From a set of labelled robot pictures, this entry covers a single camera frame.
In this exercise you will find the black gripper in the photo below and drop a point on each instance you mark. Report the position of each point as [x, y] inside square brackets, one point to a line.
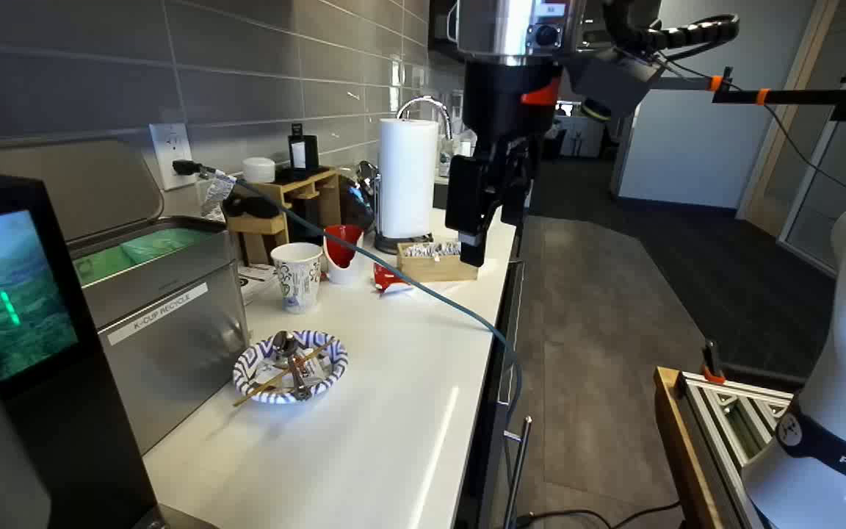
[507, 180]

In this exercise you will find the red white mug shard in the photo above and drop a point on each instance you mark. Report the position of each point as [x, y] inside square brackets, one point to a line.
[388, 281]

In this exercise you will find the broken mug red inside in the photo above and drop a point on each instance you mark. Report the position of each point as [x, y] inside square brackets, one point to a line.
[343, 246]

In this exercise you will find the white printed mug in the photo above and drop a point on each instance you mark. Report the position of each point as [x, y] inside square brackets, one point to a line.
[296, 281]

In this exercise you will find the wooden box with packets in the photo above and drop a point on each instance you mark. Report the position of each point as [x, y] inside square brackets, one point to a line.
[434, 264]

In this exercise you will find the metal paper towel holder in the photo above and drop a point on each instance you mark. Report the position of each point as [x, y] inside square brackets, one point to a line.
[425, 100]

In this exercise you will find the wooden shelf organizer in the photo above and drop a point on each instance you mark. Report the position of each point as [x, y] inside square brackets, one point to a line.
[307, 192]

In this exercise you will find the blue patterned paper plate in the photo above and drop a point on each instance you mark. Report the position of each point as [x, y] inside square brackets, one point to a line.
[331, 371]

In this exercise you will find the dark glass bottle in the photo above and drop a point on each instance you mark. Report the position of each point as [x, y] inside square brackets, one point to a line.
[304, 150]

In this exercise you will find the metal spoon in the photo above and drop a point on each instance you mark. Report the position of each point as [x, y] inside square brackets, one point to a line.
[284, 346]

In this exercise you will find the small white cup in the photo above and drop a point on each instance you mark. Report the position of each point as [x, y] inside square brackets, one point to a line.
[260, 172]

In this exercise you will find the wooden stick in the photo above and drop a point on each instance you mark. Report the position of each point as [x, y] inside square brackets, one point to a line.
[265, 386]

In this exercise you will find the orange black clamp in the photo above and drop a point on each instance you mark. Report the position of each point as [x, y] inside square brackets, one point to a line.
[711, 368]

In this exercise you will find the stainless steel appliance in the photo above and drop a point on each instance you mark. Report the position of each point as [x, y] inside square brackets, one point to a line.
[178, 333]

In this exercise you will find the black device with screen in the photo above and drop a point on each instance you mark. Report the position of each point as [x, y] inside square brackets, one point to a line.
[14, 294]

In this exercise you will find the aluminium frame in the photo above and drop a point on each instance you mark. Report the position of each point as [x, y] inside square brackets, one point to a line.
[735, 421]

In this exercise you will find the white wall outlet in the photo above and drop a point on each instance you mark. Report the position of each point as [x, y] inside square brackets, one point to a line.
[169, 143]

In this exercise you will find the black camera boom bar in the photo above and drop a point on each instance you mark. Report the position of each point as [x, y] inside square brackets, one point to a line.
[805, 96]

